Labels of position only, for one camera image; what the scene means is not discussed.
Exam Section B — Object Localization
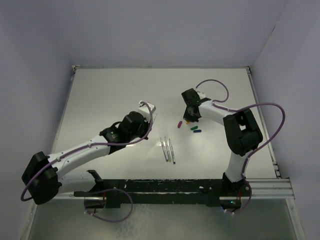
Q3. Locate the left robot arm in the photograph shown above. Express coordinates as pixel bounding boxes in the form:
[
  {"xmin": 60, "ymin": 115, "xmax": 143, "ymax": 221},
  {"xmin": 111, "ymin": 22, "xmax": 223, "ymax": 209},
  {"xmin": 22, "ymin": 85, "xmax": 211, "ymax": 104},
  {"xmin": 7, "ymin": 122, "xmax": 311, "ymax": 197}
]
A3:
[{"xmin": 20, "ymin": 110, "xmax": 154, "ymax": 205}]

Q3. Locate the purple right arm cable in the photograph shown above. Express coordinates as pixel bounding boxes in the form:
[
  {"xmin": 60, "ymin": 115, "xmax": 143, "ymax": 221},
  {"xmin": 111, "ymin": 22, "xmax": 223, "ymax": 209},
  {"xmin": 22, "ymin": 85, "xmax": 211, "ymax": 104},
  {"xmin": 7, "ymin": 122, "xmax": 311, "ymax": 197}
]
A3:
[{"xmin": 195, "ymin": 79, "xmax": 286, "ymax": 217}]

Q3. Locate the green pen cap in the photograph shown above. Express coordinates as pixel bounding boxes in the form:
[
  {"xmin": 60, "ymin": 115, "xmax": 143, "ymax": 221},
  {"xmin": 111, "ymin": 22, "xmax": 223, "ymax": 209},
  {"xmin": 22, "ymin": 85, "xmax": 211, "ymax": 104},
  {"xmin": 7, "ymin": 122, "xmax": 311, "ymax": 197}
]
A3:
[{"xmin": 190, "ymin": 125, "xmax": 198, "ymax": 131}]

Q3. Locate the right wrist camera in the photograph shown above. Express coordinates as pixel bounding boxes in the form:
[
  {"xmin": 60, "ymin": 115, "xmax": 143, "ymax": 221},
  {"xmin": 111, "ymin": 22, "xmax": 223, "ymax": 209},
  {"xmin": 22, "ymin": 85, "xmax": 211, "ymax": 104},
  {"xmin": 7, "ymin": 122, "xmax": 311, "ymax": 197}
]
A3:
[{"xmin": 197, "ymin": 91, "xmax": 206, "ymax": 99}]

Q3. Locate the white pen green end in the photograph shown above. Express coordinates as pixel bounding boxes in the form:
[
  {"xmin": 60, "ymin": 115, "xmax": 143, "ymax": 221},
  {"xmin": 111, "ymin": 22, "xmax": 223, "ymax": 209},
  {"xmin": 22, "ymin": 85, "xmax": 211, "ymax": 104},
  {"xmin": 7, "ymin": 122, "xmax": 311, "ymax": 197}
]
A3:
[{"xmin": 164, "ymin": 136, "xmax": 172, "ymax": 162}]

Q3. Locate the white pen purple end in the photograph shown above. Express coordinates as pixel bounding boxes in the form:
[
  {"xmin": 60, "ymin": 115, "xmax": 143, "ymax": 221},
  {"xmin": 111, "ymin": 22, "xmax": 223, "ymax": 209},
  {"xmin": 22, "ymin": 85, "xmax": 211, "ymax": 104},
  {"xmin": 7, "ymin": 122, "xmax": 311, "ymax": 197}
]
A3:
[{"xmin": 160, "ymin": 137, "xmax": 169, "ymax": 162}]

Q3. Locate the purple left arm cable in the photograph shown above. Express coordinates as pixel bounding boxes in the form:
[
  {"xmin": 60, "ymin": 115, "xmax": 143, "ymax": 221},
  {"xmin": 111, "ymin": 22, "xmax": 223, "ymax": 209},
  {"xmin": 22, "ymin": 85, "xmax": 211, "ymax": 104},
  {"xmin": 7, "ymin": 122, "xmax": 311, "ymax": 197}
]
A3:
[{"xmin": 20, "ymin": 100, "xmax": 154, "ymax": 222}]

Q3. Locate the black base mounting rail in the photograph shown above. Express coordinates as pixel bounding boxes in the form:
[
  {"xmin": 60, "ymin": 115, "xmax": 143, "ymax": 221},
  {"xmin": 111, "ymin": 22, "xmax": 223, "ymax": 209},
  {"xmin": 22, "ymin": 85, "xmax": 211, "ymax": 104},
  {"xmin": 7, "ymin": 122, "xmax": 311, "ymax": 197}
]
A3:
[{"xmin": 73, "ymin": 177, "xmax": 252, "ymax": 209}]

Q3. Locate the white pen blue end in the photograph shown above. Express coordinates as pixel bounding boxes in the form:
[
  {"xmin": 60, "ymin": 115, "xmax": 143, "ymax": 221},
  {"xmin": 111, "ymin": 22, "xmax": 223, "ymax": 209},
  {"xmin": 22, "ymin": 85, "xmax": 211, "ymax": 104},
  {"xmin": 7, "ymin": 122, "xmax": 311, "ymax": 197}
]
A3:
[{"xmin": 169, "ymin": 138, "xmax": 176, "ymax": 165}]

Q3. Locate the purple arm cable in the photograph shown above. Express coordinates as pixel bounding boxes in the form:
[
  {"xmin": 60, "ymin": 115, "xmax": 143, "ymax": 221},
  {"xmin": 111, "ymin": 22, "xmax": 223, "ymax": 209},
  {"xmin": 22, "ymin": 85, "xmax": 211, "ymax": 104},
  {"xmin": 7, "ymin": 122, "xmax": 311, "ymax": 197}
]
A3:
[
  {"xmin": 20, "ymin": 100, "xmax": 154, "ymax": 222},
  {"xmin": 195, "ymin": 79, "xmax": 286, "ymax": 217}
]

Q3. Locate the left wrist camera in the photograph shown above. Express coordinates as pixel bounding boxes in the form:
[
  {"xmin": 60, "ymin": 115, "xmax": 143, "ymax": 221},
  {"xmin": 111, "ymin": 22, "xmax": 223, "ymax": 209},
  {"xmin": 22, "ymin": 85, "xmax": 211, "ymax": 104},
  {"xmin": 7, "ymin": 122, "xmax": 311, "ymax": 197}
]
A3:
[{"xmin": 137, "ymin": 101, "xmax": 157, "ymax": 124}]

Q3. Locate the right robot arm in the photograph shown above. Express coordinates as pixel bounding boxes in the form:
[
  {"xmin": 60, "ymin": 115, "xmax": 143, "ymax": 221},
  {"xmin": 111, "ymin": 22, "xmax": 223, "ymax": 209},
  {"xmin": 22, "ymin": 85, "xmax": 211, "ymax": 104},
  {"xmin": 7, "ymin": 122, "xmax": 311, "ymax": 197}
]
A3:
[{"xmin": 181, "ymin": 88, "xmax": 263, "ymax": 196}]

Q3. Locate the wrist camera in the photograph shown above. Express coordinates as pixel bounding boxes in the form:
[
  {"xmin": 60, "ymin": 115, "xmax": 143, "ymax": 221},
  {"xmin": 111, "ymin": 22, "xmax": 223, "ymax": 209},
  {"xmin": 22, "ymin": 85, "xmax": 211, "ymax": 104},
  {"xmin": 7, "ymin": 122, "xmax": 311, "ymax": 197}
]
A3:
[
  {"xmin": 137, "ymin": 101, "xmax": 157, "ymax": 124},
  {"xmin": 197, "ymin": 91, "xmax": 206, "ymax": 99}
]

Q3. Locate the aluminium extrusion rail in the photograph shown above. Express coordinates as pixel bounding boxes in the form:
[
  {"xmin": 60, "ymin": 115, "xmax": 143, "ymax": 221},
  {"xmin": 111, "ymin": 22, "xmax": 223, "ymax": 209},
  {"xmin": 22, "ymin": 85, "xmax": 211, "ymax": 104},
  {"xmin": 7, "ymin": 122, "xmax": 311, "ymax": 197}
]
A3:
[{"xmin": 247, "ymin": 178, "xmax": 295, "ymax": 200}]

